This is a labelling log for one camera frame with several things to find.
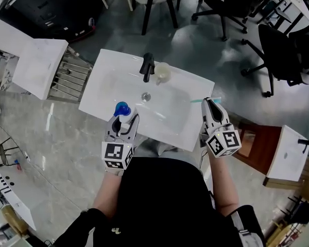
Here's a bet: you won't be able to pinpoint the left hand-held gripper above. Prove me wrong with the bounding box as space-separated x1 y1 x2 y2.
101 113 141 170

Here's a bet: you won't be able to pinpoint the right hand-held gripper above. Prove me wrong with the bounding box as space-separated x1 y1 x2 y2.
199 97 242 158

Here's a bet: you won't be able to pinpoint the blue-capped white bottle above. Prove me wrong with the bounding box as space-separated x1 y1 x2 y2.
113 101 136 125

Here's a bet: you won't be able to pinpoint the teal toothbrush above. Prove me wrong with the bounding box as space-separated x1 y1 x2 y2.
190 96 221 104

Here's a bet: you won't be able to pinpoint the person's left forearm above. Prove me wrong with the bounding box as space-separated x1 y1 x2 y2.
92 168 125 220

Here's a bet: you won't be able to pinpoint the person's right forearm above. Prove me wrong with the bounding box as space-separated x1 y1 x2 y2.
208 152 239 217

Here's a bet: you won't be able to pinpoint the person's grey trousers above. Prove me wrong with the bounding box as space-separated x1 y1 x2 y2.
133 139 201 169

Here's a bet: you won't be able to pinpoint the large white sink basin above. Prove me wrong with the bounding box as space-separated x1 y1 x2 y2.
78 48 215 152

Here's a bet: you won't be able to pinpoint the translucent white cup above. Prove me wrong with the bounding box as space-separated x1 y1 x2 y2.
153 62 172 86

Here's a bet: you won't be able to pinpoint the black curved faucet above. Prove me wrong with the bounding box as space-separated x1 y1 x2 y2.
139 52 156 83

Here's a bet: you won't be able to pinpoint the metal bar rack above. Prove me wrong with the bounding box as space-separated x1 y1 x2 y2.
47 46 94 103

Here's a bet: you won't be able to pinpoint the small white sink basin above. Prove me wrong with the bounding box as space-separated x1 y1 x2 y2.
266 125 309 182

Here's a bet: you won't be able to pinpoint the person's black shirt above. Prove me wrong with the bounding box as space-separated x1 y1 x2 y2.
53 156 263 247

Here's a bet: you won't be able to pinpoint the black mesh office chair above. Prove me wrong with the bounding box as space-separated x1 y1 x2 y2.
241 23 309 98
192 0 273 41

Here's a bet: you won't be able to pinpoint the black angled faucet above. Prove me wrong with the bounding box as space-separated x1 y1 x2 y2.
298 138 309 154

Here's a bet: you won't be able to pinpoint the flat white basin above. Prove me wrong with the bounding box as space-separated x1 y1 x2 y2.
12 38 69 100

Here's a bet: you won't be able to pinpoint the black metal stool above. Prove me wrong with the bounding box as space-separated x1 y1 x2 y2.
0 135 20 167

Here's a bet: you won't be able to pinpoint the black machine housing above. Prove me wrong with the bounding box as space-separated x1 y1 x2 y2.
0 0 104 42

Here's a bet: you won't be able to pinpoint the white desk with black legs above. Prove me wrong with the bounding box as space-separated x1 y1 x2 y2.
257 0 309 36

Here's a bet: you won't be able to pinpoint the grey backpack strap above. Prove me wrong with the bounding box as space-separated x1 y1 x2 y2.
230 211 265 247

